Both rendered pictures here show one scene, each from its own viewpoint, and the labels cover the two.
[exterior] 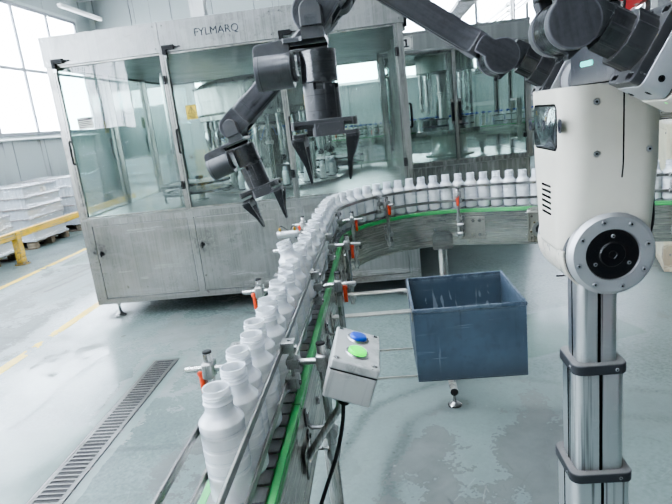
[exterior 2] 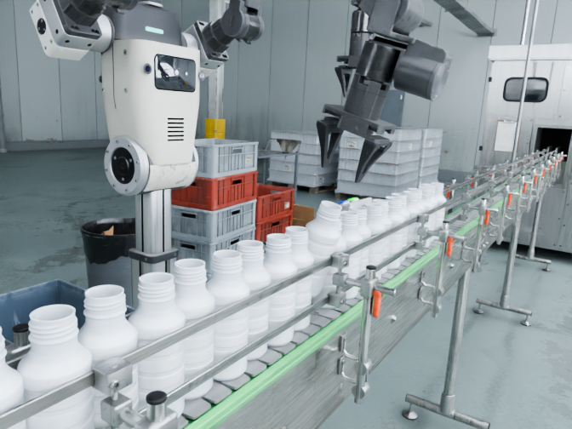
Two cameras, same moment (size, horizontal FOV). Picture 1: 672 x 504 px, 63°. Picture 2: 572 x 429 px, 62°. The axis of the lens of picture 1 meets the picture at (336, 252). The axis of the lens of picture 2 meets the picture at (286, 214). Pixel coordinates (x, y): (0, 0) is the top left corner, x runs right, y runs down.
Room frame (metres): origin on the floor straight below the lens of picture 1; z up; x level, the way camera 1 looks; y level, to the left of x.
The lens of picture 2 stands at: (2.09, 0.42, 1.35)
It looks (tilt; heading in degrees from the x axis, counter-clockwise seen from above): 12 degrees down; 207
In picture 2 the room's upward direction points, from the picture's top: 3 degrees clockwise
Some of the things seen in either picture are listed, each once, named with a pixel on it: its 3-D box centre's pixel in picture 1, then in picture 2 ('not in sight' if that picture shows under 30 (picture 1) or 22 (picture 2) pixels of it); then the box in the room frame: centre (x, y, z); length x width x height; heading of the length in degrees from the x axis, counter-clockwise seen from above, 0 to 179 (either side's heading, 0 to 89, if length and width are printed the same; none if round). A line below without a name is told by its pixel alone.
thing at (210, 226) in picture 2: not in sight; (213, 215); (-0.76, -1.65, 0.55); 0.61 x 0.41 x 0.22; 2
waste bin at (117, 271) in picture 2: not in sight; (122, 277); (0.10, -1.68, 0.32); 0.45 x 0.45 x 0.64
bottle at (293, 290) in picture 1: (290, 307); (354, 247); (1.19, 0.12, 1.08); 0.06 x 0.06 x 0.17
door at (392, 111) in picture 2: not in sight; (380, 128); (-9.12, -2.92, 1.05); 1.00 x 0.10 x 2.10; 85
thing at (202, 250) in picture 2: not in sight; (212, 244); (-0.76, -1.65, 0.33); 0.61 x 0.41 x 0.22; 1
